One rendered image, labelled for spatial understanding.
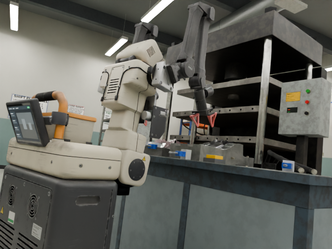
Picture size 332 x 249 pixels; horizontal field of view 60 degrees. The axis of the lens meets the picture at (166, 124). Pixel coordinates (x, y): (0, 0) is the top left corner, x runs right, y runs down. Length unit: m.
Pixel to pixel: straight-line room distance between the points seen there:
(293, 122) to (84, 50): 7.60
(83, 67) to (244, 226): 8.06
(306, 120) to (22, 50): 7.79
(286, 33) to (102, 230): 2.06
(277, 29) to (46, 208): 2.04
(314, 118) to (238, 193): 1.03
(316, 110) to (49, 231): 1.81
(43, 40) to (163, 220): 7.77
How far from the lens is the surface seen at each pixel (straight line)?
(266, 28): 2.46
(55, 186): 1.03
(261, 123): 2.27
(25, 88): 8.71
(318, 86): 2.27
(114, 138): 1.43
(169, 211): 1.73
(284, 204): 1.27
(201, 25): 1.63
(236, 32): 2.64
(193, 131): 2.76
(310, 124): 2.23
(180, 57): 1.47
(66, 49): 9.06
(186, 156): 1.58
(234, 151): 1.81
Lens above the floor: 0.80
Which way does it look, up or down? 6 degrees up
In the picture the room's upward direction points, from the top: 7 degrees clockwise
